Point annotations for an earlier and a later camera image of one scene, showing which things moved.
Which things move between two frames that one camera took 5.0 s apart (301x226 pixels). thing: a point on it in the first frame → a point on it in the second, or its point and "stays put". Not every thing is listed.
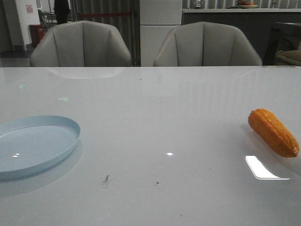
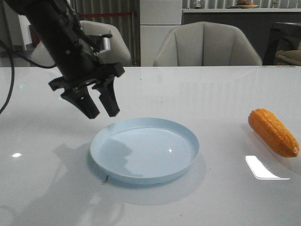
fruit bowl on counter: (245, 4) stays put
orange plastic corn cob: (273, 132) stays put
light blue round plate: (28, 144) → (143, 150)
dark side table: (283, 36) stays put
